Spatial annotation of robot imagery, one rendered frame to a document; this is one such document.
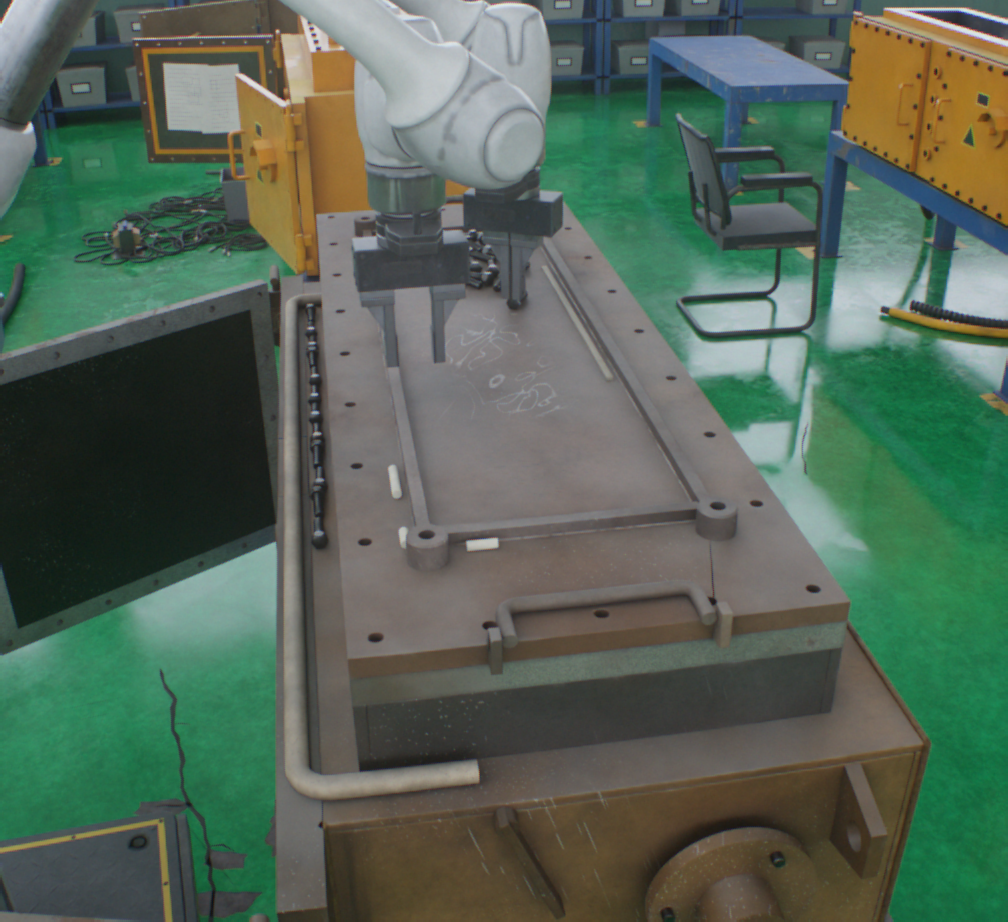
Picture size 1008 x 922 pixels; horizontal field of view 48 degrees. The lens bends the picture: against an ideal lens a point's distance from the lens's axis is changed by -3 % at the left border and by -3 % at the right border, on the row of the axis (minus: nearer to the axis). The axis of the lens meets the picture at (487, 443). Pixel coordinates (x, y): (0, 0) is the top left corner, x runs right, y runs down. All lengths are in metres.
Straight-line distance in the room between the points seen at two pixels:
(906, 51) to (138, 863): 4.38
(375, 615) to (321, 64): 3.01
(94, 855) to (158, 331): 0.99
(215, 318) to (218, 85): 3.23
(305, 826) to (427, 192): 0.67
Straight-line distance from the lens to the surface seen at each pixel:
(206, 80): 5.37
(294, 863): 1.02
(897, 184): 5.50
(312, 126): 3.89
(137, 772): 2.97
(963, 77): 4.97
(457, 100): 1.11
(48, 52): 1.75
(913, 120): 5.30
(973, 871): 2.79
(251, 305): 2.23
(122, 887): 2.28
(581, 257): 1.88
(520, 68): 1.53
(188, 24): 6.49
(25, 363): 2.08
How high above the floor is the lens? 1.98
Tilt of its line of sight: 28 degrees down
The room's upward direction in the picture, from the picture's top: 1 degrees counter-clockwise
